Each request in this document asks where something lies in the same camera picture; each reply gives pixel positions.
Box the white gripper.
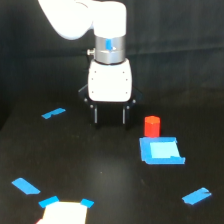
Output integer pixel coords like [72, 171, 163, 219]
[78, 59, 141, 129]

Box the red hexagonal block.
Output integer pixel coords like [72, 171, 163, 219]
[144, 116, 161, 138]

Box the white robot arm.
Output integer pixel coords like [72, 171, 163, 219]
[38, 0, 141, 125]

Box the blue tape strip far left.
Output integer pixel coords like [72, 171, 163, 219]
[41, 108, 66, 119]

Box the blue tape strip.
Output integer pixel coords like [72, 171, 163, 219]
[12, 178, 40, 195]
[182, 187, 211, 205]
[41, 108, 66, 119]

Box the blue taped light square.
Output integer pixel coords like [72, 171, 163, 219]
[139, 137, 185, 165]

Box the blue tape on paper right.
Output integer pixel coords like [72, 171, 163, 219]
[81, 199, 94, 208]

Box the blue tape on paper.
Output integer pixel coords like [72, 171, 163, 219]
[38, 196, 59, 208]
[81, 199, 94, 208]

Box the white paper sheet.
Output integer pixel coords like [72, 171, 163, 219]
[36, 202, 87, 224]

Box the blue tape on paper left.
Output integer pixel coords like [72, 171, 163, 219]
[38, 196, 59, 208]

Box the blue tape strip near left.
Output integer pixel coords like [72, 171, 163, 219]
[12, 178, 40, 195]

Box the blue tape strip near right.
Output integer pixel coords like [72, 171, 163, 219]
[182, 187, 211, 205]

